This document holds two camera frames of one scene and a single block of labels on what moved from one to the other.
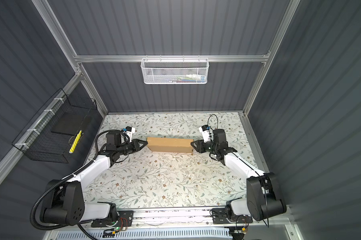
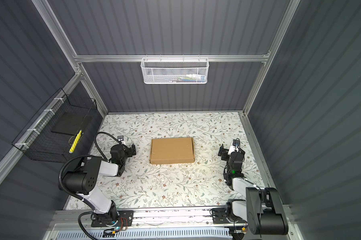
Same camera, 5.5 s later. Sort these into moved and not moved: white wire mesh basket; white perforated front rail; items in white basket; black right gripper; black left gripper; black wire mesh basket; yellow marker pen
Moved: black right gripper; black left gripper
Not moved: white wire mesh basket; items in white basket; black wire mesh basket; white perforated front rail; yellow marker pen
